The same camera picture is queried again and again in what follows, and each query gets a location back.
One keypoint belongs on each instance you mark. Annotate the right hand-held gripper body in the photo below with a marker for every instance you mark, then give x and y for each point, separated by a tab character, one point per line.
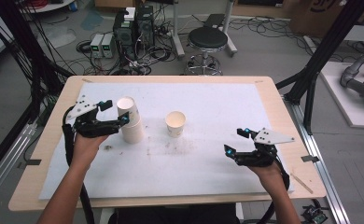
261	157

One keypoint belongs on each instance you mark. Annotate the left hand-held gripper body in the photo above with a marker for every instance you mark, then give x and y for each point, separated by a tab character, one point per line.
90	126

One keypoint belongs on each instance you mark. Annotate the stack of ribbed paper cups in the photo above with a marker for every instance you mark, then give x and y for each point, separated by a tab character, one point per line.
133	130

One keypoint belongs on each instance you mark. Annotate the single white paper cup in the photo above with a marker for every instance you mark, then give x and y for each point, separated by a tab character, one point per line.
174	127

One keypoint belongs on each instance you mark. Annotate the person's right hand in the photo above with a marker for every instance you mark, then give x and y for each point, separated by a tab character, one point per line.
270	177

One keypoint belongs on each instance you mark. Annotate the person's left hand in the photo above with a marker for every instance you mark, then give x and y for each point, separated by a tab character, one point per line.
85	149

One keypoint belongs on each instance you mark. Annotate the white table mat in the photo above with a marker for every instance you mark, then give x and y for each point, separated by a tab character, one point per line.
202	168

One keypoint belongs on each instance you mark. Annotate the wooden table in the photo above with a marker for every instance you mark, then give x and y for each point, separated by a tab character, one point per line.
282	102

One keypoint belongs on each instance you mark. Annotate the thin wooden stick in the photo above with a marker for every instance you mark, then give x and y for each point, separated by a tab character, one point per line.
302	183

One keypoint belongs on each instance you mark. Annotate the black tape piece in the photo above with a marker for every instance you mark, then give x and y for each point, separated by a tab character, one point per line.
30	162
310	158

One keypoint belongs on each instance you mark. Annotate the grey bench power supply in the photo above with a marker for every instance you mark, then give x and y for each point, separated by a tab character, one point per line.
96	45
108	45

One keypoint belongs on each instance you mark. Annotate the black computer tower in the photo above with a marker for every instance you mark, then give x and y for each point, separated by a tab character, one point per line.
124	37
145	25

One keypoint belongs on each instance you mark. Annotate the green circuit board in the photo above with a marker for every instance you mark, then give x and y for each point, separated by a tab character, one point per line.
315	216

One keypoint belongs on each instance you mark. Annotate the person's dark clothing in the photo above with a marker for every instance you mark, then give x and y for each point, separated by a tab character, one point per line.
170	216

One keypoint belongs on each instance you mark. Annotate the white metal-legged table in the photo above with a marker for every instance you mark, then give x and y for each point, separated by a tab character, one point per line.
178	46

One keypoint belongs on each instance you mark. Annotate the small white box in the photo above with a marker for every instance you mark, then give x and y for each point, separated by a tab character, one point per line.
129	14

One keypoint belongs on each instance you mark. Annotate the white floor platform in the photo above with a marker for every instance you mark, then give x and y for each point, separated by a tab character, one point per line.
342	102

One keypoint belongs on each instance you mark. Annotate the open cardboard box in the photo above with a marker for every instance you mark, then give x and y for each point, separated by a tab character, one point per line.
108	3

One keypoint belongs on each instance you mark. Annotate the black round stool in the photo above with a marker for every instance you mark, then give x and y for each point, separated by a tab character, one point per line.
207	37

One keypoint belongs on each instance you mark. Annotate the blue tape roll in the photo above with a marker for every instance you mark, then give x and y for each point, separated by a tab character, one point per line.
73	6

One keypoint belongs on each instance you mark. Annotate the round white table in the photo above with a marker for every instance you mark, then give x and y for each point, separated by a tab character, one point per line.
46	5

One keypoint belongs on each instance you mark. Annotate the black flat board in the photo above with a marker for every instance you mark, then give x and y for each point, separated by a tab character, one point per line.
214	20

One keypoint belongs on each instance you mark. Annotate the large closed cardboard box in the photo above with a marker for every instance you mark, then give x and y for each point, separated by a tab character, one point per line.
317	15

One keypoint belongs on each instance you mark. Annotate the aluminium floor rail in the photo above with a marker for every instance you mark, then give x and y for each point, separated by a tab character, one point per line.
6	168
320	161

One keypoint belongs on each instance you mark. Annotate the black metal frame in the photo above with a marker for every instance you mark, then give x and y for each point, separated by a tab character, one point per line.
323	46

